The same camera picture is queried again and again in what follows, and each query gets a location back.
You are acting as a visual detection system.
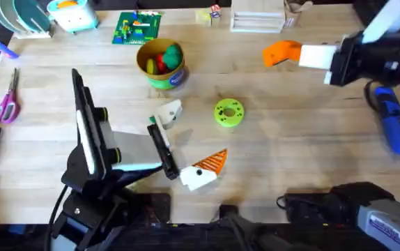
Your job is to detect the purple pink scissors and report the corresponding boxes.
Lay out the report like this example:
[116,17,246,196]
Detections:
[0,68,22,125]

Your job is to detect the black upright wrist plate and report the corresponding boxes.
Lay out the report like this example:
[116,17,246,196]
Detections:
[71,68,107,178]

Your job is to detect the brown paper bag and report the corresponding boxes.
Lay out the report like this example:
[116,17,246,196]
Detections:
[283,0,314,29]

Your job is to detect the rack with teal plates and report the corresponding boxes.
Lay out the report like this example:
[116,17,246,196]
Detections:
[0,0,56,40]

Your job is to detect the yellow tub with toys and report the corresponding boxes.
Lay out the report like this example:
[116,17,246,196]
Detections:
[136,38,189,91]

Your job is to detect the black cable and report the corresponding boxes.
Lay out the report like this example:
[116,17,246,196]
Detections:
[47,184,70,251]
[364,79,400,116]

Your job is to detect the white teal toy toaster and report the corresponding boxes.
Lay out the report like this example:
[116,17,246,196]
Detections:
[46,0,100,34]

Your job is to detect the black rail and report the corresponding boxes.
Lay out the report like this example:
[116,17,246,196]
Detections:
[0,205,400,251]

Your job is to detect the green disc with holes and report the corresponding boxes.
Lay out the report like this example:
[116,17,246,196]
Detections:
[213,98,245,128]

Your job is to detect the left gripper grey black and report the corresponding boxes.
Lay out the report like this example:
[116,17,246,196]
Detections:
[94,100,229,192]

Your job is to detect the blue electric screwdriver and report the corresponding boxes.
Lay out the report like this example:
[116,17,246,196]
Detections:
[374,86,400,161]

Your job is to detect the green board with blocks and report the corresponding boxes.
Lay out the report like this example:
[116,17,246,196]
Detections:
[111,10,163,45]

